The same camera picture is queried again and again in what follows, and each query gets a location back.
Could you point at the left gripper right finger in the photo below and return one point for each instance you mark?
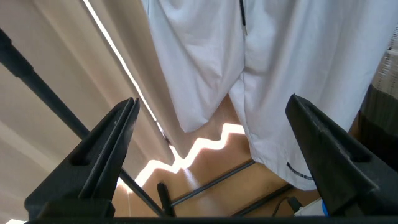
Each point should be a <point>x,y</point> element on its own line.
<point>342,193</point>

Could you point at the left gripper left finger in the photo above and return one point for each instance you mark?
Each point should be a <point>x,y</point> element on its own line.
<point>62,193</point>

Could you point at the pale grey shorts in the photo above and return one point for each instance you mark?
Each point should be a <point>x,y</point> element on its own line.
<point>295,62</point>

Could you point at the white laundry basket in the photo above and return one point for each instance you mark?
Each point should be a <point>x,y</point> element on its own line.
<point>387,71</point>

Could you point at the black clothes rack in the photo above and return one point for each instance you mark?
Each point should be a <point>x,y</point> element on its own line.
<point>18,67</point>

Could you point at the white power strip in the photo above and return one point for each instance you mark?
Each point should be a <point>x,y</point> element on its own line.
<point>311,210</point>

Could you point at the beige curtain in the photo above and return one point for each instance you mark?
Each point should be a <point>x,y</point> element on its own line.
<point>62,37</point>

